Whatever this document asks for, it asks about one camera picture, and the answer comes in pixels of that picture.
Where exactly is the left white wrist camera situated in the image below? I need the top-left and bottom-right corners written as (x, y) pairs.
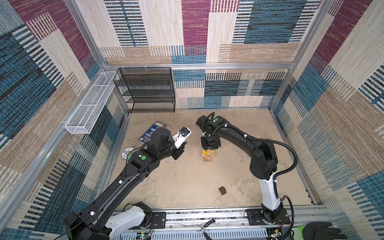
top-left (173, 127), bottom-right (192, 149)

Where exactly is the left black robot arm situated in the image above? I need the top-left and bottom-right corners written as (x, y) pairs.
top-left (64, 127), bottom-right (191, 240)

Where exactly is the dark red triangular block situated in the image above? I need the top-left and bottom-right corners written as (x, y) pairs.
top-left (218, 186), bottom-right (227, 196)

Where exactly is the white wire mesh basket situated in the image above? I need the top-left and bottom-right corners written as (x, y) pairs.
top-left (65, 72), bottom-right (117, 135)

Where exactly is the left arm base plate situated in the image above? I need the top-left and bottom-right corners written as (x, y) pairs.
top-left (142, 212), bottom-right (167, 230)

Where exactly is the black wire mesh shelf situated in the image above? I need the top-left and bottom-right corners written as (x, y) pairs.
top-left (114, 67), bottom-right (176, 114)

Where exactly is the black corrugated cable hose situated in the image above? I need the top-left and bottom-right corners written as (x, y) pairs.
top-left (245, 136), bottom-right (299, 240)

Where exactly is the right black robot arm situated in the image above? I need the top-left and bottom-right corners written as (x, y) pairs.
top-left (196, 112), bottom-right (283, 216)

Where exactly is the blue paperback comic book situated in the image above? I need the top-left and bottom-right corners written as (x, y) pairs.
top-left (139, 121), bottom-right (171, 143)

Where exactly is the black and green gloved hand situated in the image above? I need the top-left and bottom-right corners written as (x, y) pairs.
top-left (291, 222), bottom-right (348, 240)

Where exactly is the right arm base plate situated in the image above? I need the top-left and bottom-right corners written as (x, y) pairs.
top-left (244, 208), bottom-right (291, 226)

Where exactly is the round tin can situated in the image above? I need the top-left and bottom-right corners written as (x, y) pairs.
top-left (121, 148), bottom-right (136, 160)

